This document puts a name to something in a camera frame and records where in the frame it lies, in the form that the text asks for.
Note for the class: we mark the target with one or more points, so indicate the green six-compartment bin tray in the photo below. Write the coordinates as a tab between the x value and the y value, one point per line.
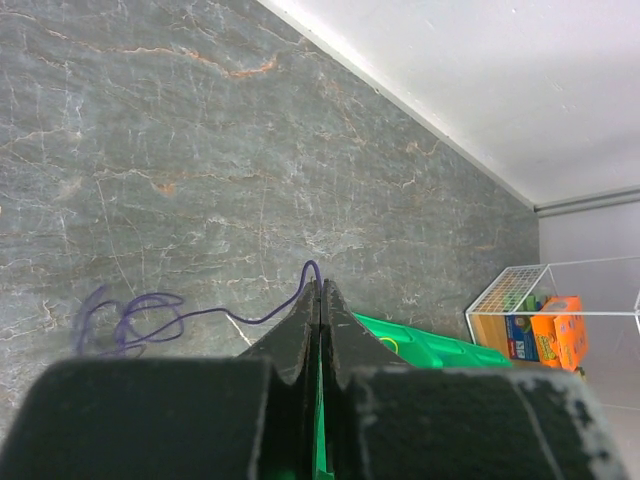
420	349

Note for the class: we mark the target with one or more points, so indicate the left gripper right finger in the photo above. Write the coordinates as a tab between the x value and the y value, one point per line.
386	419

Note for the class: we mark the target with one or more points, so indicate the orange snack box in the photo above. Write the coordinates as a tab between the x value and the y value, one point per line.
560	333

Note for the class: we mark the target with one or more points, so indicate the blue product box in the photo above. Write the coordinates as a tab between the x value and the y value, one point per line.
520	338

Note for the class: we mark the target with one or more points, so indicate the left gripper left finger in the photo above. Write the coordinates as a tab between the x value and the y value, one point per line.
251	416

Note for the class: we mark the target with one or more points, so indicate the white wire shelf rack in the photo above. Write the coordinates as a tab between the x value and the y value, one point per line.
609	292

